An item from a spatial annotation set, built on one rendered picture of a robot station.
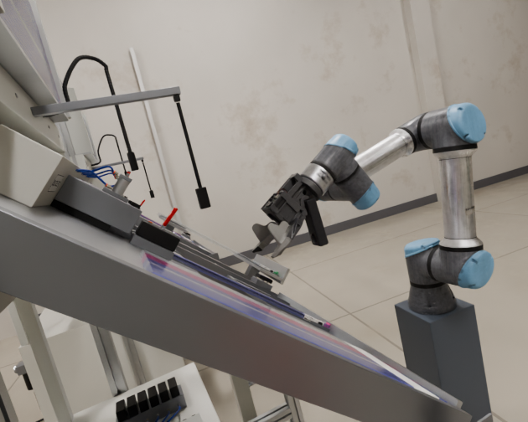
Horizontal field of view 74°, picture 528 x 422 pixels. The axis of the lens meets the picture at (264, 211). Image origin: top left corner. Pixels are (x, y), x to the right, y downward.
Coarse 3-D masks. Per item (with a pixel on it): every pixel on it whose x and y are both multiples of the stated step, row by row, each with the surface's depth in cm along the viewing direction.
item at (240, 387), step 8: (216, 264) 136; (232, 376) 141; (232, 384) 144; (240, 384) 142; (248, 384) 144; (240, 392) 142; (248, 392) 144; (240, 400) 142; (248, 400) 144; (240, 408) 143; (248, 408) 144; (248, 416) 144; (256, 416) 146
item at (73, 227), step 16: (16, 208) 40; (32, 208) 46; (48, 208) 54; (48, 224) 41; (64, 224) 46; (80, 224) 54; (80, 240) 41; (96, 240) 47; (112, 240) 55; (128, 240) 65; (128, 256) 47
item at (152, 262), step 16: (144, 256) 48; (160, 256) 55; (160, 272) 39; (176, 272) 46; (192, 272) 55; (192, 288) 40; (208, 288) 46; (224, 288) 56; (224, 304) 41; (240, 304) 46; (256, 304) 56; (272, 320) 47; (288, 320) 57; (304, 336) 47; (320, 336) 57; (336, 352) 48; (352, 352) 58; (384, 368) 57; (416, 384) 57
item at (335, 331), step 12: (288, 300) 108; (312, 312) 95; (336, 336) 83; (348, 336) 80; (360, 348) 75; (372, 348) 73; (384, 360) 69; (408, 372) 63; (432, 384) 59; (444, 396) 56
